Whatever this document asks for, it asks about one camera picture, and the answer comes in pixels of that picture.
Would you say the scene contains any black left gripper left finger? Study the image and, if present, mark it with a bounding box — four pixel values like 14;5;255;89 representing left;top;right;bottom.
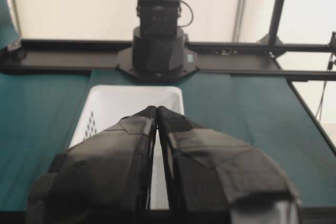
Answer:
26;106;157;223

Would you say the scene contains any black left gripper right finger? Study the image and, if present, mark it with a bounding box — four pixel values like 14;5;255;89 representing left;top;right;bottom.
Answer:
157;106;302;223

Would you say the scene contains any white plastic perforated basket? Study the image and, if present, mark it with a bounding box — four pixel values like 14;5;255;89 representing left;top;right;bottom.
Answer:
69;85;184;210

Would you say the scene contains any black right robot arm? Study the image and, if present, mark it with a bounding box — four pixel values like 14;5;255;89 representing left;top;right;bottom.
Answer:
132;0;185;74

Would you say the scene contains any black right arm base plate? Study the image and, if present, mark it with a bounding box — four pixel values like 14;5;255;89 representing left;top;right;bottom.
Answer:
117;47;200;83

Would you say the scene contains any black aluminium frame rail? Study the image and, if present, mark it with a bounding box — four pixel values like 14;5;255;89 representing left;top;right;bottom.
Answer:
1;40;335;81

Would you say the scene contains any black hanging cable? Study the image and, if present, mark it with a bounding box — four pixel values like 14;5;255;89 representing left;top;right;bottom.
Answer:
314;31;336;122

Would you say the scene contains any black vertical frame post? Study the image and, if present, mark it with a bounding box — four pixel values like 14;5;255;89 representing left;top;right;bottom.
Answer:
268;0;285;46

